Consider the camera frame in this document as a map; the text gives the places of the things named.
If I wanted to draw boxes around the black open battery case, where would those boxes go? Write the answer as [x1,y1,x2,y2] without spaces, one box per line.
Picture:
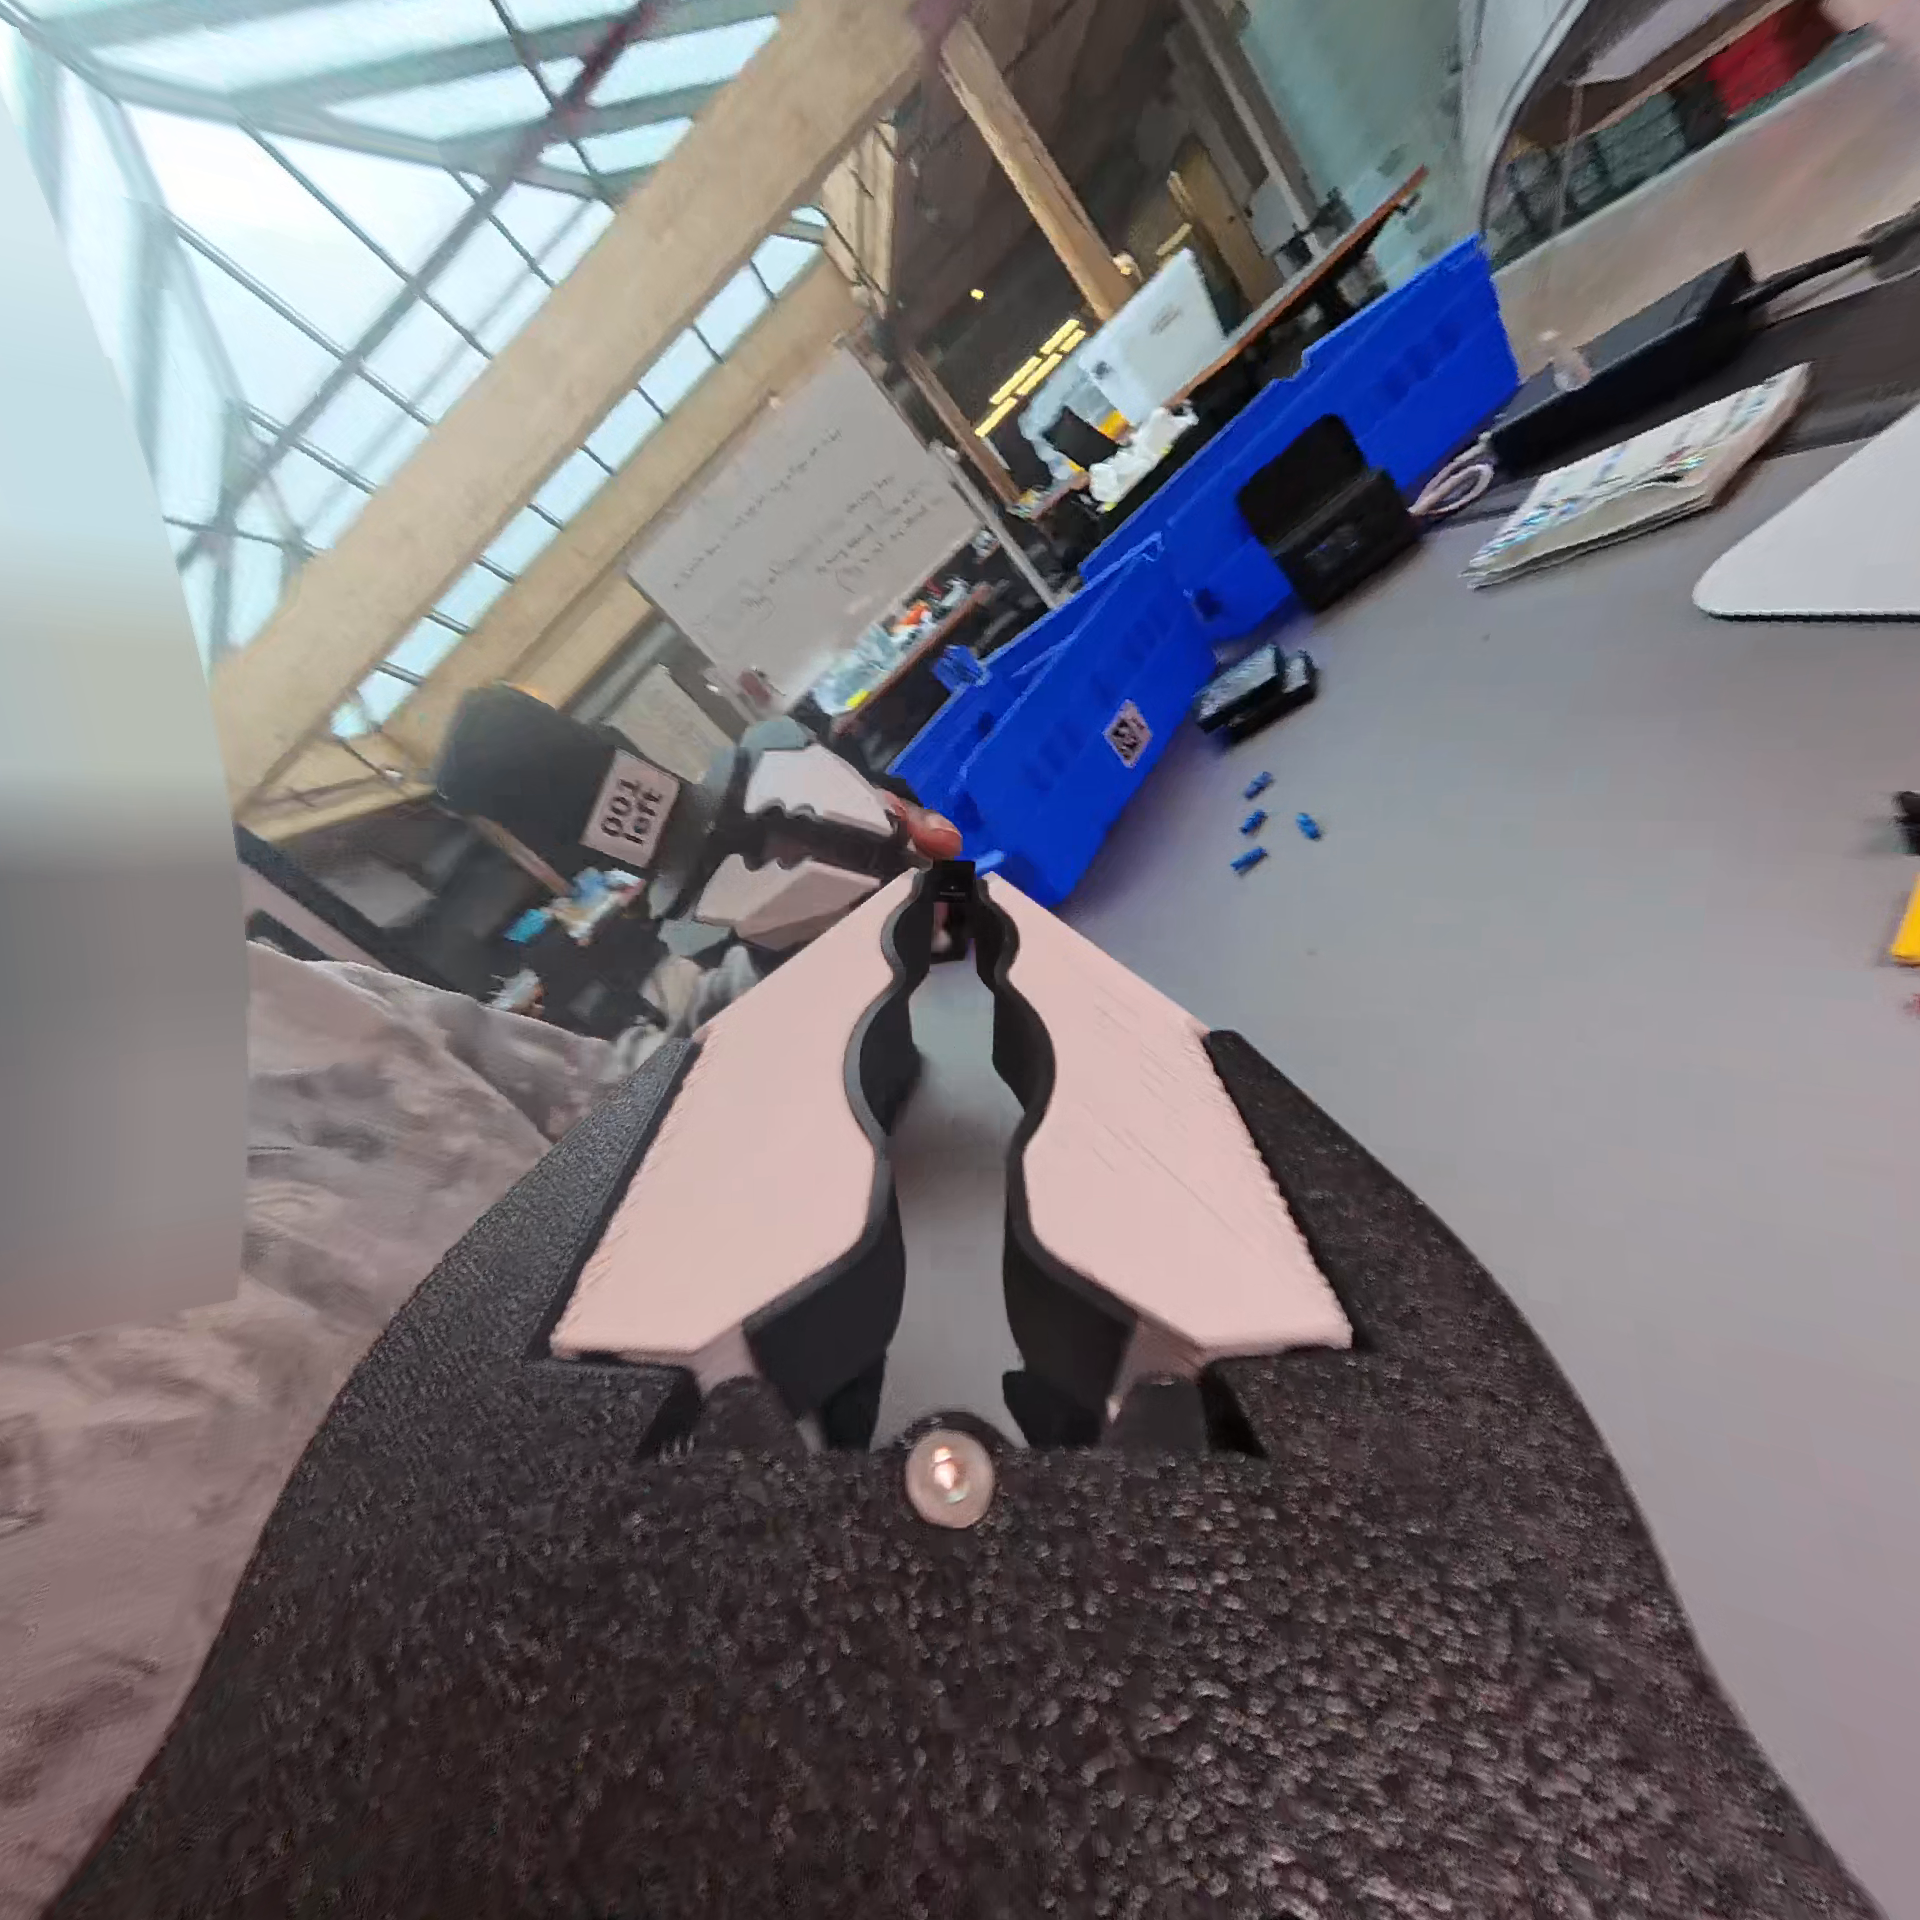
[1236,415,1423,614]

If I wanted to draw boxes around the whiteboard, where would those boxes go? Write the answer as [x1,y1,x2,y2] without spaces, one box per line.
[625,344,986,700]

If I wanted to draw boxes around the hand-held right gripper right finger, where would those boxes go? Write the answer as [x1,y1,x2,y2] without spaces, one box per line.
[959,870,1355,1449]

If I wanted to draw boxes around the white board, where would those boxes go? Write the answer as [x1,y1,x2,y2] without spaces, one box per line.
[1691,405,1920,621]

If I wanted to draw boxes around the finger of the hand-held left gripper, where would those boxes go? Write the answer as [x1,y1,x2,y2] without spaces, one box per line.
[742,745,921,845]
[691,844,890,954]

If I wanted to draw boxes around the white cooler box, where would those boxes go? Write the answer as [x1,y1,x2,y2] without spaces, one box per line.
[1071,246,1225,413]

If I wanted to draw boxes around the wooden edged table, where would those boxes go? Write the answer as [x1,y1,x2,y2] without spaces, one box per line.
[1171,164,1431,408]

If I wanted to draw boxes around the grey desk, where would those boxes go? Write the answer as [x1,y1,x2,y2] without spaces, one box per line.
[901,58,1920,1920]

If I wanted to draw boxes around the person's grey patterned clothing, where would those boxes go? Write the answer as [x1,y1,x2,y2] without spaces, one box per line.
[0,936,707,1893]

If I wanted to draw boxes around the flat black battery pack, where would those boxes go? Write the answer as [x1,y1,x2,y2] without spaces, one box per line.
[1193,645,1321,740]

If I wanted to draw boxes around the plain blue bin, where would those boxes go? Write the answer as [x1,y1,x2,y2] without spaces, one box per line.
[1077,230,1519,618]

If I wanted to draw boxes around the black power adapter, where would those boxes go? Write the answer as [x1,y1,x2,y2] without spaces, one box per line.
[1486,252,1758,479]

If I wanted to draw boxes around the printed booklet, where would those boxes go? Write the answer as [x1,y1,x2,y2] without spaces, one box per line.
[1463,364,1815,589]

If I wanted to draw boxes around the white coiled cable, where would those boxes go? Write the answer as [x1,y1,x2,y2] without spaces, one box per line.
[1411,438,1502,522]

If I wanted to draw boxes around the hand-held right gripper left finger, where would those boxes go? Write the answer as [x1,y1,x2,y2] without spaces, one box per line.
[548,870,921,1449]

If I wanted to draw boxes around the blue bin with square tag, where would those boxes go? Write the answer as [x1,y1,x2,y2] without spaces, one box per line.
[886,561,1225,910]

